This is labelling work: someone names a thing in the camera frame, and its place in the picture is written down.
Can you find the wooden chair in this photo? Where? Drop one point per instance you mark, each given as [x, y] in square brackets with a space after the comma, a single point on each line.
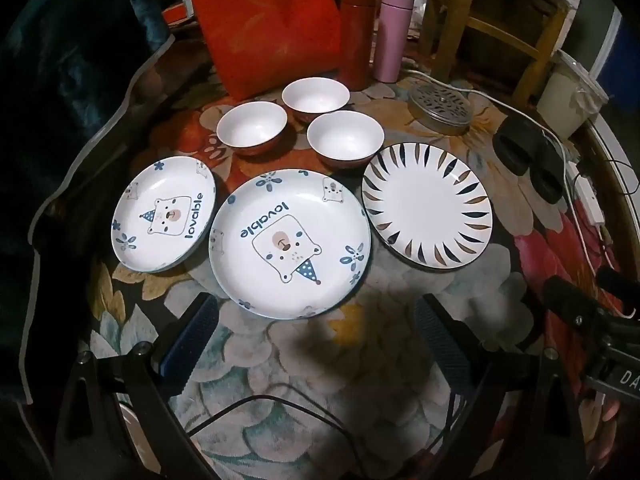
[452, 10]

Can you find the red bag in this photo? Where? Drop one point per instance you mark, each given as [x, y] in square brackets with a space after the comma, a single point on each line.
[265, 25]

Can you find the white plate with striped rim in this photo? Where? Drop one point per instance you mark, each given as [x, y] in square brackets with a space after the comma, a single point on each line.
[425, 207]

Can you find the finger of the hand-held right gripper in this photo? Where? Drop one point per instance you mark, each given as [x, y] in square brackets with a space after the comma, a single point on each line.
[570, 302]
[612, 282]

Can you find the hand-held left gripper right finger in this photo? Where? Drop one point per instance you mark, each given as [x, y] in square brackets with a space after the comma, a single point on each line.
[440, 345]

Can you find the white bowl with red outside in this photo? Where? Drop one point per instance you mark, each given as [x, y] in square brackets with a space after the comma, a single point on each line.
[345, 135]
[316, 95]
[252, 125]

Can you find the red thermos bottle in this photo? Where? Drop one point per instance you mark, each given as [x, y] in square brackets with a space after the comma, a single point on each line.
[357, 40]

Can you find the white power strip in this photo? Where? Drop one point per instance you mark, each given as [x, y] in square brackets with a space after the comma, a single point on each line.
[587, 200]

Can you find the dark blue blanket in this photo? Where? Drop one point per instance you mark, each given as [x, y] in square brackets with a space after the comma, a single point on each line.
[75, 85]

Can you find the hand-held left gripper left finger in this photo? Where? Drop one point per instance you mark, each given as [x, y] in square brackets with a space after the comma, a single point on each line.
[192, 345]

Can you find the small bear print plate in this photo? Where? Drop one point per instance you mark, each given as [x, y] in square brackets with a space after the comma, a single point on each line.
[165, 215]

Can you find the pink thermos bottle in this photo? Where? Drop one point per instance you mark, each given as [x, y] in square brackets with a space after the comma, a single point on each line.
[390, 40]

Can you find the white trash bin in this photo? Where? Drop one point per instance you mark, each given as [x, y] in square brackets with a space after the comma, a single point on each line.
[565, 100]

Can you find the black slipper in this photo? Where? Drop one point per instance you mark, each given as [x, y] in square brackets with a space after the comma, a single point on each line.
[515, 142]
[547, 175]

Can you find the round metal tin perforated lid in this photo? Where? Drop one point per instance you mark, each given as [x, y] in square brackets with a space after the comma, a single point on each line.
[440, 105]

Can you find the large bear print plate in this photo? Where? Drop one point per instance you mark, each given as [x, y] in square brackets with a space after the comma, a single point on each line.
[290, 245]

